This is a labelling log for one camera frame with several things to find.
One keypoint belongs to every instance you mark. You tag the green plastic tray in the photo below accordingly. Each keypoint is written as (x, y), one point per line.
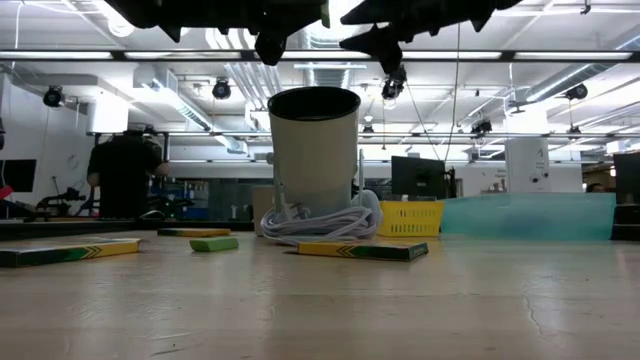
(525, 217)

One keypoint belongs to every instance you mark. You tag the black ceiling spotlight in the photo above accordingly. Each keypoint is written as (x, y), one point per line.
(577, 91)
(52, 96)
(393, 85)
(221, 89)
(481, 126)

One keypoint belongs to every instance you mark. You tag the black background robot arm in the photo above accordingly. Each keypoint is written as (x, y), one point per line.
(60, 200)

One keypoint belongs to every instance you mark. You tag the yellow Crayola crayon box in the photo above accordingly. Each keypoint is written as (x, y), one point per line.
(195, 232)
(65, 252)
(360, 250)

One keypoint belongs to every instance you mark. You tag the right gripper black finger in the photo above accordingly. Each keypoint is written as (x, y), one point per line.
(380, 12)
(372, 40)

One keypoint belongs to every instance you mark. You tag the blue storage rack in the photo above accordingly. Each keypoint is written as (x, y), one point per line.
(195, 212)

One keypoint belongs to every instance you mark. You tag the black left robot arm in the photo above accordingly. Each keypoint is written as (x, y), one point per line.
(150, 10)

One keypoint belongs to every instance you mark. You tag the silver ventilation duct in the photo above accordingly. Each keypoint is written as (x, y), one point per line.
(330, 75)

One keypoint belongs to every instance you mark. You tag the white round pillar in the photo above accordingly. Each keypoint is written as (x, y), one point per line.
(527, 160)

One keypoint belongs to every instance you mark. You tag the black computer monitor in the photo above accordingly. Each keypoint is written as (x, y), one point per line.
(417, 177)
(627, 177)
(17, 175)

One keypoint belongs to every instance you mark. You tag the yellow plastic basket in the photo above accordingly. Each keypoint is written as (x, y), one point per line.
(410, 219)

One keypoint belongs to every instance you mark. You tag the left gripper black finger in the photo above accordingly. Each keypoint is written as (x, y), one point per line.
(300, 21)
(300, 7)

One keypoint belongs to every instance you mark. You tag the person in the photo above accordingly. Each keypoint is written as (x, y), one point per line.
(595, 188)
(125, 175)

